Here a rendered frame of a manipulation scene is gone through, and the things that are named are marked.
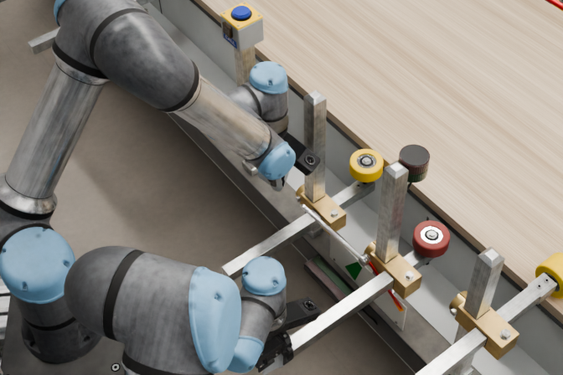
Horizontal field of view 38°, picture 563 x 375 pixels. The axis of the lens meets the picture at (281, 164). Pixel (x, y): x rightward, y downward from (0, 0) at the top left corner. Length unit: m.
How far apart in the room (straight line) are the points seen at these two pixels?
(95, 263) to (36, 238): 0.40
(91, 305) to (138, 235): 1.96
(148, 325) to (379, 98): 1.23
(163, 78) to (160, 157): 1.97
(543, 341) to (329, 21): 1.02
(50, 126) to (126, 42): 0.23
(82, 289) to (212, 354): 0.18
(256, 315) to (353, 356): 1.30
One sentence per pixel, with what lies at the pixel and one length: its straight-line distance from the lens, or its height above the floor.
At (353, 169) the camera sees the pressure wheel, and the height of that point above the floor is 0.90.
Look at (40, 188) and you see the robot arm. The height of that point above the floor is 1.30.
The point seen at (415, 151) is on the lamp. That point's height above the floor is 1.17.
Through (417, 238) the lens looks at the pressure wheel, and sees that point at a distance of 1.80.
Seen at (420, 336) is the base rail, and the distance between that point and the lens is 1.91.
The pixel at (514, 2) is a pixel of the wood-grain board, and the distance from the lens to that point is 2.44.
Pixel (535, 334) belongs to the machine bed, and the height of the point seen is 0.71.
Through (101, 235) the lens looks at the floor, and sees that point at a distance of 3.00.
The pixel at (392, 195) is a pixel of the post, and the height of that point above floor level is 1.11.
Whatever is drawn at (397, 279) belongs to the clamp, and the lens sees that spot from 1.78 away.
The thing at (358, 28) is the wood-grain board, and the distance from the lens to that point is 2.29.
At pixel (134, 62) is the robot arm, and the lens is 1.22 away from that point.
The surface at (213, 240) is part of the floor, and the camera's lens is 2.92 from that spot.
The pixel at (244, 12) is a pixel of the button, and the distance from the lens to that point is 1.81.
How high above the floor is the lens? 2.36
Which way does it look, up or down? 49 degrees down
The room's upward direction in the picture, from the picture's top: 2 degrees counter-clockwise
